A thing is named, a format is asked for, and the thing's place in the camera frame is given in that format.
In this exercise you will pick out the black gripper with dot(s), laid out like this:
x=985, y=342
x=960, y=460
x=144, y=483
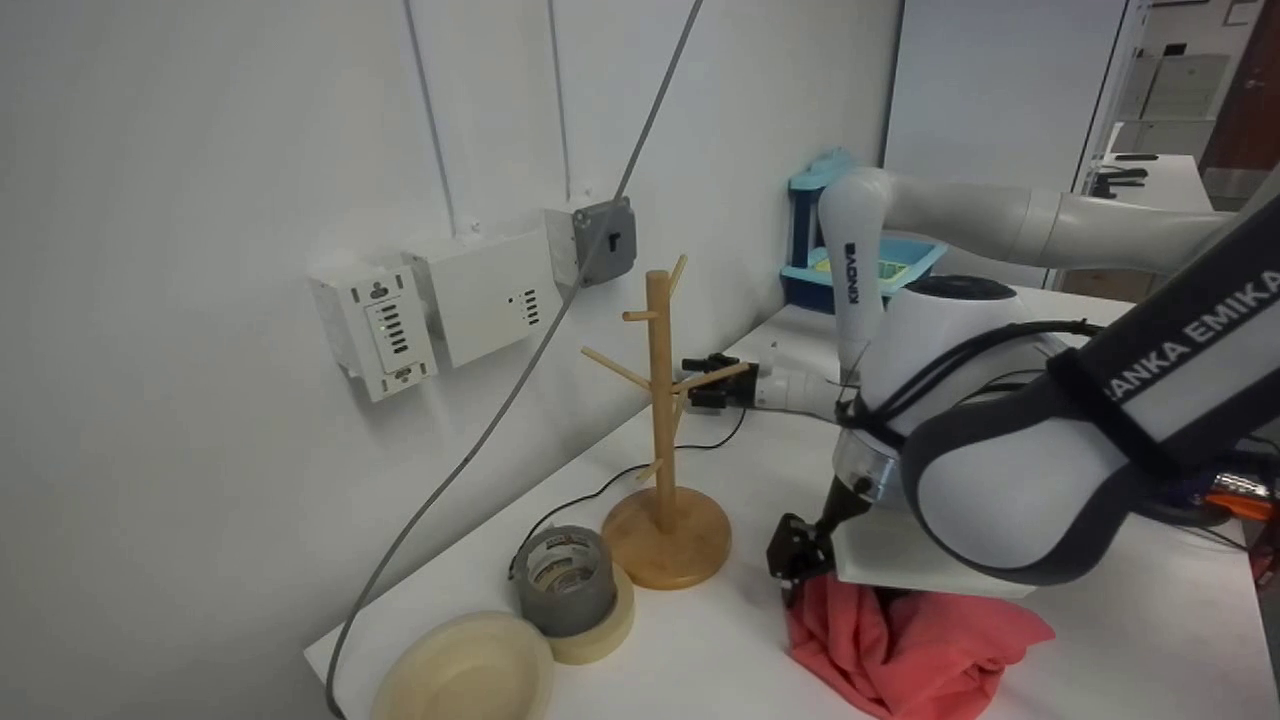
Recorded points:
x=788, y=550

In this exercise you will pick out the salmon pink sweatshirt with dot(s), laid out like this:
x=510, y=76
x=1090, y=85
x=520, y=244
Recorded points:
x=911, y=653

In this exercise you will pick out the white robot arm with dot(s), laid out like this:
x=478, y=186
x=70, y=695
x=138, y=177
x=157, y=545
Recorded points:
x=1013, y=442

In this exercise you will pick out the wooden mug tree stand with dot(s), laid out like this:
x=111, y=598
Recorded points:
x=666, y=533

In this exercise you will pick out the black power plug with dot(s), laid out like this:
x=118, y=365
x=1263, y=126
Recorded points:
x=723, y=382

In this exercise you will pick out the cream tape roll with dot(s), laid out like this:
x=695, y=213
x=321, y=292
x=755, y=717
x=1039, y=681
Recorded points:
x=600, y=639

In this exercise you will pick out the grey tape roll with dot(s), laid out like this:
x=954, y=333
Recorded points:
x=561, y=581

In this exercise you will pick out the cream shallow bowl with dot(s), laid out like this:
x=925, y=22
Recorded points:
x=487, y=667

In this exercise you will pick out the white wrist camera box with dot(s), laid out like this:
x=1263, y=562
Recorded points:
x=890, y=550

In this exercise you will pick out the grey wall outlet box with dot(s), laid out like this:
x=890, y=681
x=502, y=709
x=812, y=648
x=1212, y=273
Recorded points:
x=593, y=240

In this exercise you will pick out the white wall junction box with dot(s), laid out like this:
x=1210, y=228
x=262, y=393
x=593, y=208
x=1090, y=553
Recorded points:
x=488, y=296

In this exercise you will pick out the white wall socket box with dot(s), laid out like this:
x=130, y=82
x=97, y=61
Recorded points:
x=379, y=327

